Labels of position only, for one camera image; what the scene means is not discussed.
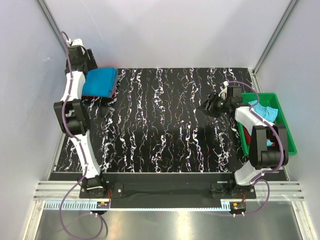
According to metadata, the slotted grey cable duct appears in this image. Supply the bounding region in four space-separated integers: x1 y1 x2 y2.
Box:
44 199 246 212

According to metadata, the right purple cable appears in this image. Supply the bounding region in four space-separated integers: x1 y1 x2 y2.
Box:
226 80 285 216

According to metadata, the light cyan t shirt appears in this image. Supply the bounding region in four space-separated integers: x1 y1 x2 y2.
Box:
245 100 278 147

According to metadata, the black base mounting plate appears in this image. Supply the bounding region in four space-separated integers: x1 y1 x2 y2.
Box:
78 172 257 210

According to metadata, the aluminium frame post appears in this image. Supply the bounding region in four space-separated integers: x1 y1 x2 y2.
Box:
252 0 301 76
34 0 81 75

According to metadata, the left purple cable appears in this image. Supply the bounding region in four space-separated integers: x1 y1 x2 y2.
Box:
59 31 108 237

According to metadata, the dark red t shirt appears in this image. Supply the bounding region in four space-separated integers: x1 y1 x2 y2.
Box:
242 126 251 146

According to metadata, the bright blue t shirt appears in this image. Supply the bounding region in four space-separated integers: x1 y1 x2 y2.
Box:
81 66 119 99

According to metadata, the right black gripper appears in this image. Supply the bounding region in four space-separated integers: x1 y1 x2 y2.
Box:
197 91 231 119

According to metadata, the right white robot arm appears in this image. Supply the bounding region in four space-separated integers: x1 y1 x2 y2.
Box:
198 85 289 199

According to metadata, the green plastic bin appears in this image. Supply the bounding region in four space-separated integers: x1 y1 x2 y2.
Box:
237 93 297 157

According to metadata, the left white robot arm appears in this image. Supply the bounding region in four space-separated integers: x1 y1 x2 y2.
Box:
53 39 108 198

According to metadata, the right aluminium frame post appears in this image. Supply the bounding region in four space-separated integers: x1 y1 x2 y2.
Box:
252 0 301 76

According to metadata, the purple cable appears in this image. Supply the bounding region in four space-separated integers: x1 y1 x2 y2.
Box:
226 80 285 216
59 31 108 237

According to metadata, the left aluminium frame post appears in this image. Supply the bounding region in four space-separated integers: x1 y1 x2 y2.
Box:
34 0 81 75

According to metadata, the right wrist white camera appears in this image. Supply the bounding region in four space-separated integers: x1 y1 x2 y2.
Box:
218 81 229 100

